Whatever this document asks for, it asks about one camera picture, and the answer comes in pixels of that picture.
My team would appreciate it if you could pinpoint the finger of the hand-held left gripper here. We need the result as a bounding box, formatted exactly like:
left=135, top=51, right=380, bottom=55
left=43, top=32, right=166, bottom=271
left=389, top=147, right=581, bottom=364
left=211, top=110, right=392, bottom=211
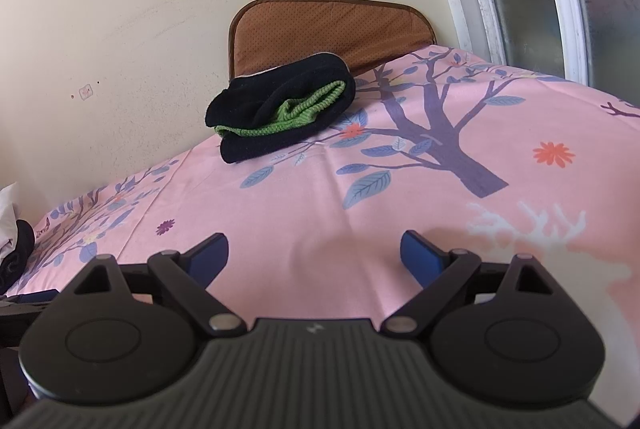
left=0, top=290, right=62, bottom=316

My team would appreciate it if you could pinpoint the pink floral bed sheet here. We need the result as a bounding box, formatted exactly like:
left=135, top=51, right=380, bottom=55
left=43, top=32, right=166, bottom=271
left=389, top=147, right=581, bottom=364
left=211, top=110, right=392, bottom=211
left=0, top=45, right=640, bottom=429

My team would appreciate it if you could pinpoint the brown cushion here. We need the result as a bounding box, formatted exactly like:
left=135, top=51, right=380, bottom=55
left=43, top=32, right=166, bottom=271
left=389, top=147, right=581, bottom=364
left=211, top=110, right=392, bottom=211
left=228, top=0, right=439, bottom=80

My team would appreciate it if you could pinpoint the white folded cloth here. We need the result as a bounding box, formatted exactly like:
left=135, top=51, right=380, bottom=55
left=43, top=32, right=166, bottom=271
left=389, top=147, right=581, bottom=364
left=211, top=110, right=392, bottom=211
left=0, top=183, right=24, bottom=260

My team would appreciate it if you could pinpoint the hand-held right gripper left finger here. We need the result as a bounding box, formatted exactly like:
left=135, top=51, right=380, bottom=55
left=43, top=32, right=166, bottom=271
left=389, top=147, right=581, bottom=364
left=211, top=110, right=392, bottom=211
left=70, top=232, right=247, bottom=339

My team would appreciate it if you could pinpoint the navy and green knit sweater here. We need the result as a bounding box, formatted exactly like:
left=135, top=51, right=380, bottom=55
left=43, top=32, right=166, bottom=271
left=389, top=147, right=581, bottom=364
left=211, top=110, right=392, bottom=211
left=205, top=52, right=357, bottom=164

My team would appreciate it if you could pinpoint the black folded cloth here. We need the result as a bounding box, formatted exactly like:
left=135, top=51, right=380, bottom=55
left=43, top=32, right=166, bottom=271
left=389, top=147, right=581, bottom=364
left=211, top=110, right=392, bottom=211
left=0, top=219, right=36, bottom=296

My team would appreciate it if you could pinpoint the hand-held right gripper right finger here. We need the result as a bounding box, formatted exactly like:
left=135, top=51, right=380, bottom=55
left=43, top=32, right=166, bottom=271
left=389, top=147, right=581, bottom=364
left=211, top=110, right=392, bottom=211
left=382, top=230, right=559, bottom=339

